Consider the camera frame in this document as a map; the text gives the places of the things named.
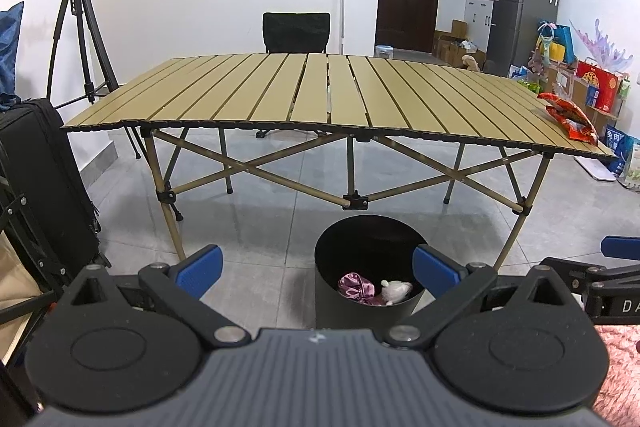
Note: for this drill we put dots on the cardboard box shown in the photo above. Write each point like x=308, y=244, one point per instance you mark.
x=567, y=89

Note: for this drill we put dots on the black tripod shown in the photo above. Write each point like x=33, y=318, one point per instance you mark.
x=80, y=7

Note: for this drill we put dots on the black round bin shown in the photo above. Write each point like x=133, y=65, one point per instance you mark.
x=350, y=247

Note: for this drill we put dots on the black folding cart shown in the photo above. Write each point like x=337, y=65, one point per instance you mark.
x=35, y=267

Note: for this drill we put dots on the black suitcase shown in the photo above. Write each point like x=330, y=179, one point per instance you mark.
x=45, y=167

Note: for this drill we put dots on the yellow gift bag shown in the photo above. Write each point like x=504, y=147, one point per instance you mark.
x=552, y=52

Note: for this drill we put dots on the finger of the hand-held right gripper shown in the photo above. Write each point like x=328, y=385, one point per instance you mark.
x=600, y=278
x=620, y=247

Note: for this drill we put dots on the white pole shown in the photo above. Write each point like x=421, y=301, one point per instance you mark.
x=343, y=12

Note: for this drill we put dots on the white flat scale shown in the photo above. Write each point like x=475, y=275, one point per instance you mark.
x=597, y=167

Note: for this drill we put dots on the green snack packets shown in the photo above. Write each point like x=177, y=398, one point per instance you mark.
x=526, y=79

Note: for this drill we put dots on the tan folding table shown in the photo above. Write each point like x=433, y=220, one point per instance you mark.
x=300, y=87

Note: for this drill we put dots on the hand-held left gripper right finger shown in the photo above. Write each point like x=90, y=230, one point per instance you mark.
x=435, y=269

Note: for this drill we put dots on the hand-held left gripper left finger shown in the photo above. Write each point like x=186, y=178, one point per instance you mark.
x=200, y=269

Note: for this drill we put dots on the pink satin scrunchie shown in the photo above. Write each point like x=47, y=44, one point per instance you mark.
x=356, y=288

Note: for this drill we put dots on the beige cloth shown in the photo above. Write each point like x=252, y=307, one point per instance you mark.
x=17, y=307

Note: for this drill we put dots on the stack of cardboard boxes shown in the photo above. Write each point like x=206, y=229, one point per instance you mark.
x=457, y=44

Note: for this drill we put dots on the purple paper decoration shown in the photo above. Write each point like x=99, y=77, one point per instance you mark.
x=602, y=47

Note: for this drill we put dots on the grey refrigerator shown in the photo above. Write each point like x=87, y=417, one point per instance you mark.
x=522, y=7

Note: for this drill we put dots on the red gift box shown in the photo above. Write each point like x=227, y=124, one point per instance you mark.
x=600, y=84

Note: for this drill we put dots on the red snack bag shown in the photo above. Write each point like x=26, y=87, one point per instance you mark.
x=570, y=117

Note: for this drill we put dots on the clear plastic container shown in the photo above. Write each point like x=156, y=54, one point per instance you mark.
x=384, y=52

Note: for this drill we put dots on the blue and white packet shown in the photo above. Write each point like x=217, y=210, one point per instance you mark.
x=622, y=152

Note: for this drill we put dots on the yellow and white plush toy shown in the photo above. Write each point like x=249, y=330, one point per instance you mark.
x=395, y=292

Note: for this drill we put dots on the tan plush toy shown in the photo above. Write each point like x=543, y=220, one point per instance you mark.
x=471, y=63

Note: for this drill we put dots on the black folding chair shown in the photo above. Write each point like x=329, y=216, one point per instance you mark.
x=297, y=32

